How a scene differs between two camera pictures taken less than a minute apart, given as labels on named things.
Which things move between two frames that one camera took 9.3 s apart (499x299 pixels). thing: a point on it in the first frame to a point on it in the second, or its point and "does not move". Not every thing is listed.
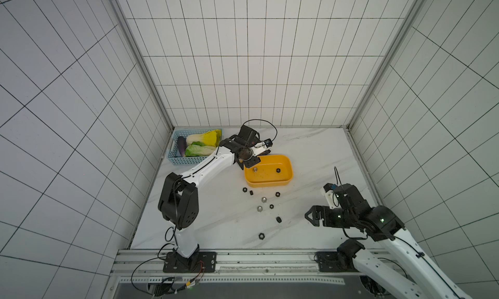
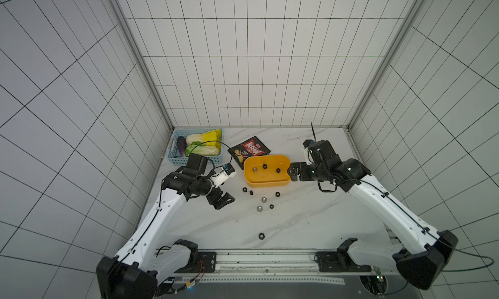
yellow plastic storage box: x=273 y=170 does not move
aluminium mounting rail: x=145 y=266 does not move
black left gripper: x=253 y=162 to x=221 y=203
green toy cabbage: x=197 y=149 does not move
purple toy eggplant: x=182 y=145 does not move
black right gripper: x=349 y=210 to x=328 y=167
